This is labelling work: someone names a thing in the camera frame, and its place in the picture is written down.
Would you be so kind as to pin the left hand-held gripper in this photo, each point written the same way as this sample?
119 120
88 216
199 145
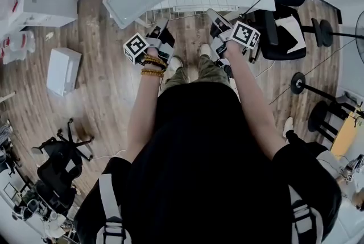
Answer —
136 46

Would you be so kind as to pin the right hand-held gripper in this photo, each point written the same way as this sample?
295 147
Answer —
244 35

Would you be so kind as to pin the person's left forearm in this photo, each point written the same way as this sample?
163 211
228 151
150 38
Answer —
142 112

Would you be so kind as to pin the person's right forearm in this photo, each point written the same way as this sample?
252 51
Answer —
253 100

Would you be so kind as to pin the another person's forearm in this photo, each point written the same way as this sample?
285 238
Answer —
349 191

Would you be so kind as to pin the person's right white shoe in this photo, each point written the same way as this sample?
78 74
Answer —
205 51

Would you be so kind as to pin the person's white shoe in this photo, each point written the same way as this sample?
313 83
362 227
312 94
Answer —
176 63
205 51

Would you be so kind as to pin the person's left white shoe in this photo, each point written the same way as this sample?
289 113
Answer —
176 63

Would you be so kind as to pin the person's camouflage trousers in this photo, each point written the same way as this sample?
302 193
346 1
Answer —
210 72

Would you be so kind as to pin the white cloth bag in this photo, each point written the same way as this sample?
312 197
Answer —
290 29

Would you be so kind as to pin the black stand with round base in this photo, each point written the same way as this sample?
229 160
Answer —
298 83

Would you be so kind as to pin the white cardboard box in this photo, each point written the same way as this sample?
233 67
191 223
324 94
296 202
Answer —
64 72

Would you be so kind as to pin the black standing fan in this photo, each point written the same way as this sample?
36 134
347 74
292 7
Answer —
326 33

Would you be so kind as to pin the crumpled white paper scrap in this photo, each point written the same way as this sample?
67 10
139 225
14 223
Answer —
49 36

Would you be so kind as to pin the white water dispenser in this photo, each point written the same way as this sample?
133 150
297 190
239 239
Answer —
45 6

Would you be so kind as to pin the black round stool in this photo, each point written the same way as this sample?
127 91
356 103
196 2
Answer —
317 115

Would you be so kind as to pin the clear jug with red label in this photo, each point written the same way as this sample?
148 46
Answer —
8 53
24 43

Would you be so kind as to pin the person's black shirt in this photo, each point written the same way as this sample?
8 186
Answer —
204 166

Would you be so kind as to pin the wooden stick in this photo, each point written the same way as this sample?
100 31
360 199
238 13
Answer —
7 97

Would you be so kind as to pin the round wooden table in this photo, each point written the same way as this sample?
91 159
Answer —
347 134

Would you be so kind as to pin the black office swivel chair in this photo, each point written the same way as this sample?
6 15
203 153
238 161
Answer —
57 169

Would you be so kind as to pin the grey gripper device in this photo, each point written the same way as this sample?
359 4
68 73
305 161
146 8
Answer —
355 167

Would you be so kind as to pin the cluttered white workbench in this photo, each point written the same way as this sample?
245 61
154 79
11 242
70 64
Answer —
22 208

